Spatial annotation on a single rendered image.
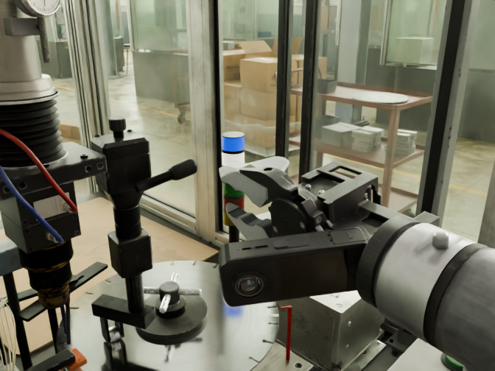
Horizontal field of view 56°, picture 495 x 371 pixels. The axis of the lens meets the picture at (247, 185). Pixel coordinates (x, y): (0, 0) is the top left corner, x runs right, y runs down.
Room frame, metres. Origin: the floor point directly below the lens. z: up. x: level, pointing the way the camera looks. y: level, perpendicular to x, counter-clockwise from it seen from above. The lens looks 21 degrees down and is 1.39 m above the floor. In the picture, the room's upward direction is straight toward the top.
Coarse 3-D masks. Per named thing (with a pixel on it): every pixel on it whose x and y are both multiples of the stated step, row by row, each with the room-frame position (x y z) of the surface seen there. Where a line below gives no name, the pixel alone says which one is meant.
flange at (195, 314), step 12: (144, 300) 0.61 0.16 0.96; (156, 300) 0.59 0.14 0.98; (180, 300) 0.59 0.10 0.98; (192, 300) 0.61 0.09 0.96; (204, 300) 0.61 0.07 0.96; (156, 312) 0.57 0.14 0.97; (168, 312) 0.56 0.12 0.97; (180, 312) 0.57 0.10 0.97; (192, 312) 0.58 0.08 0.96; (204, 312) 0.58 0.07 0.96; (156, 324) 0.55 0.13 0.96; (168, 324) 0.55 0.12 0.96; (180, 324) 0.55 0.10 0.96; (192, 324) 0.55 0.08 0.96; (156, 336) 0.53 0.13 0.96; (168, 336) 0.53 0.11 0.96; (180, 336) 0.54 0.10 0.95
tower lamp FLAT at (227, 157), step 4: (224, 152) 0.86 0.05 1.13; (228, 152) 0.86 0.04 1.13; (232, 152) 0.86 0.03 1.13; (236, 152) 0.86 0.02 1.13; (240, 152) 0.86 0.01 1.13; (244, 152) 0.88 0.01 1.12; (224, 156) 0.86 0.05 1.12; (228, 156) 0.86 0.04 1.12; (232, 156) 0.86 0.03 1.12; (236, 156) 0.86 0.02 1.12; (240, 156) 0.86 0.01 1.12; (244, 156) 0.87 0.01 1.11; (224, 160) 0.86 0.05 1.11; (228, 160) 0.86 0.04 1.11; (232, 160) 0.86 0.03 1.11; (236, 160) 0.86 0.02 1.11; (240, 160) 0.86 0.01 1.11; (244, 160) 0.88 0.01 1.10; (224, 164) 0.86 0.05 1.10
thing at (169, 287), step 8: (176, 272) 0.63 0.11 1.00; (176, 280) 0.61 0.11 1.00; (144, 288) 0.59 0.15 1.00; (152, 288) 0.59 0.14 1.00; (160, 288) 0.58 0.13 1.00; (168, 288) 0.58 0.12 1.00; (176, 288) 0.58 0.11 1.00; (160, 296) 0.58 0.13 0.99; (168, 296) 0.57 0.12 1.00; (176, 296) 0.58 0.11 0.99; (168, 304) 0.56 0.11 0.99; (176, 304) 0.58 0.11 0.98
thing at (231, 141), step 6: (228, 132) 0.89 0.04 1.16; (234, 132) 0.89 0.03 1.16; (240, 132) 0.89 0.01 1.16; (222, 138) 0.87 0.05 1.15; (228, 138) 0.86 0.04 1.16; (234, 138) 0.86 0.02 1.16; (240, 138) 0.86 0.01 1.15; (222, 144) 0.87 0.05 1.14; (228, 144) 0.86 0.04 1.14; (234, 144) 0.86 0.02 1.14; (240, 144) 0.86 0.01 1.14; (222, 150) 0.87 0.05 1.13; (228, 150) 0.86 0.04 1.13; (234, 150) 0.86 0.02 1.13; (240, 150) 0.86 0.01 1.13
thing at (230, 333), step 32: (96, 288) 0.66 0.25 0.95; (192, 288) 0.66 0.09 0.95; (96, 320) 0.58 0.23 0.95; (224, 320) 0.58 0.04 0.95; (256, 320) 0.58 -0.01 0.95; (96, 352) 0.51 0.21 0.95; (128, 352) 0.51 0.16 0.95; (160, 352) 0.51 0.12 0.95; (192, 352) 0.51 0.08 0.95; (224, 352) 0.51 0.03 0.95; (256, 352) 0.51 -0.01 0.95
